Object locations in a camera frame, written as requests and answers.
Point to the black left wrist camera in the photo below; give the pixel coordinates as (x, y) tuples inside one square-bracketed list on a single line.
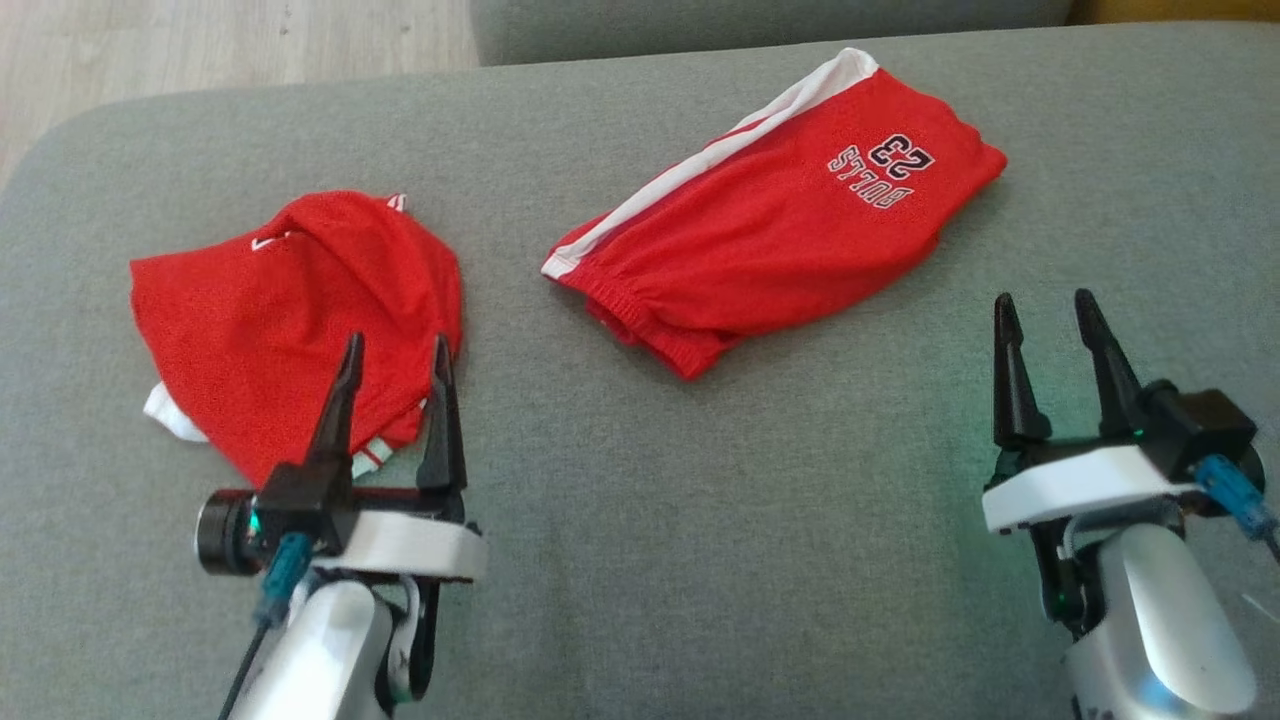
[(290, 510)]

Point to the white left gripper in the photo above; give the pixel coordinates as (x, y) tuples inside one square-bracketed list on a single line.
[(410, 545)]

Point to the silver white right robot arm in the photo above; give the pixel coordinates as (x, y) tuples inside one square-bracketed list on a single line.
[(1170, 620)]

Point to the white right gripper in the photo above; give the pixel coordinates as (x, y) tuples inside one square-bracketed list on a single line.
[(1070, 485)]

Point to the grey sofa back cushion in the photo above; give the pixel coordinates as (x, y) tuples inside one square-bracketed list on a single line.
[(760, 25)]

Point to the red Bulls 23 shorts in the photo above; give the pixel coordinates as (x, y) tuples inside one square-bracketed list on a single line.
[(780, 240)]

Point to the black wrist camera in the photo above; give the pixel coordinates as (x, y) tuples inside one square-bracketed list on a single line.
[(290, 510), (1200, 425)]

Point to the large grey sofa seat cushion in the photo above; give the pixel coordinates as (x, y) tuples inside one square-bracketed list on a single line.
[(640, 520)]

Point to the large yellow sofa back cushion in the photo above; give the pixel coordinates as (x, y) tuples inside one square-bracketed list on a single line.
[(1180, 8)]

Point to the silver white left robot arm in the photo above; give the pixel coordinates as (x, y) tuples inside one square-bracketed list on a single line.
[(320, 650)]

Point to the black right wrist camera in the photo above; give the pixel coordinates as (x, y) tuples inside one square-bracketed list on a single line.
[(1200, 425)]

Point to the red Bulls 23 jersey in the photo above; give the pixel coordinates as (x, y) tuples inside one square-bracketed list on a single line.
[(300, 300)]

